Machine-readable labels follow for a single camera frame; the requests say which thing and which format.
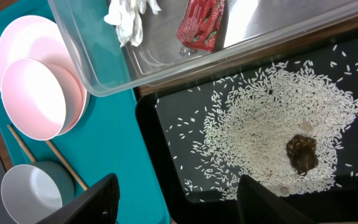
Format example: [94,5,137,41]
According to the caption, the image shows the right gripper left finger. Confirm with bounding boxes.
[37,173,120,224]

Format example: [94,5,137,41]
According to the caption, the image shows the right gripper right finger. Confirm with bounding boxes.
[237,175,316,224]

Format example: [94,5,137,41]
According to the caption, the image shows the wooden chopstick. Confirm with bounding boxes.
[45,140,88,190]
[7,124,37,162]

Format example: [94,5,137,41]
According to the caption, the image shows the grey bowl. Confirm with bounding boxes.
[1,161,75,224]

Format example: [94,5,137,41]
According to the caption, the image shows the brown food scrap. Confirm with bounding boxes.
[286,134,318,174]

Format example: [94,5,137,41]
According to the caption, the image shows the pile of white rice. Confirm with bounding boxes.
[155,43,358,203]

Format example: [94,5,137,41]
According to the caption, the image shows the small pink bowl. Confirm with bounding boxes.
[1,58,83,141]

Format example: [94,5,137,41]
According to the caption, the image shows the large white plate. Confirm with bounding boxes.
[0,15,90,135]

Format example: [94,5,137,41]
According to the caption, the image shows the red snack wrapper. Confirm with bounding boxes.
[176,0,225,52]

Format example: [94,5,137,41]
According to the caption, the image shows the white tissue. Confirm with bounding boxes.
[104,0,162,47]

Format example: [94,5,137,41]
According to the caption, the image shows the black waste tray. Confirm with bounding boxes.
[135,29,358,223]

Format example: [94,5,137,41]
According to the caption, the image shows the teal plastic tray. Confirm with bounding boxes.
[0,1,170,223]

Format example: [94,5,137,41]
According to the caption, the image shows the clear plastic bin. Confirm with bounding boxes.
[49,0,358,96]

